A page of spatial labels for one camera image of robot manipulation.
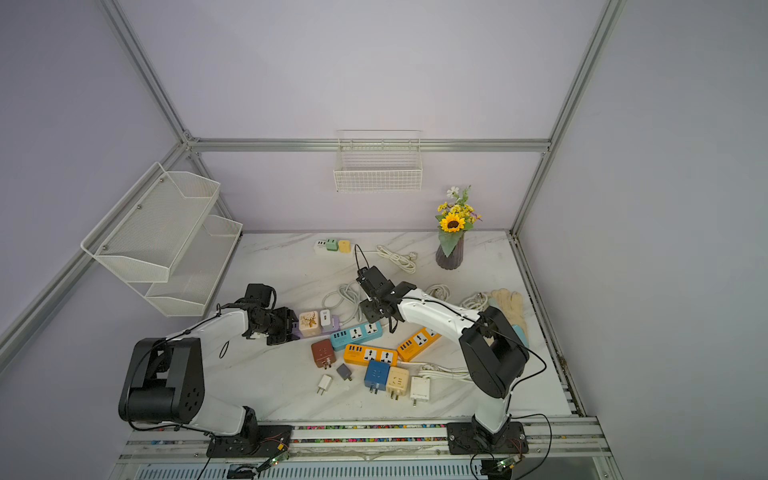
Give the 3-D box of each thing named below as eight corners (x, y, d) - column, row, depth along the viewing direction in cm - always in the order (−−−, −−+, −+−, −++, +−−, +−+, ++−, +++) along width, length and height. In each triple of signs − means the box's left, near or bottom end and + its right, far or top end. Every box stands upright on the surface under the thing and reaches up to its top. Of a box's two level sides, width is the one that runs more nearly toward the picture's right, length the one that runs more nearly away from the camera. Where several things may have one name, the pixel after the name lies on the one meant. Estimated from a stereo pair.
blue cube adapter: (362, 391, 82) (361, 387, 79) (370, 362, 87) (369, 357, 84) (384, 396, 81) (384, 392, 78) (390, 366, 86) (390, 361, 83)
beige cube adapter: (384, 396, 81) (384, 392, 78) (390, 370, 86) (390, 365, 82) (404, 401, 80) (405, 397, 77) (409, 375, 85) (410, 370, 81)
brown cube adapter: (319, 372, 85) (316, 367, 83) (312, 349, 90) (310, 344, 87) (338, 364, 87) (336, 359, 84) (331, 342, 91) (329, 337, 89)
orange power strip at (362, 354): (343, 362, 88) (342, 359, 86) (346, 347, 91) (345, 343, 89) (398, 367, 87) (398, 364, 85) (399, 351, 90) (399, 348, 88)
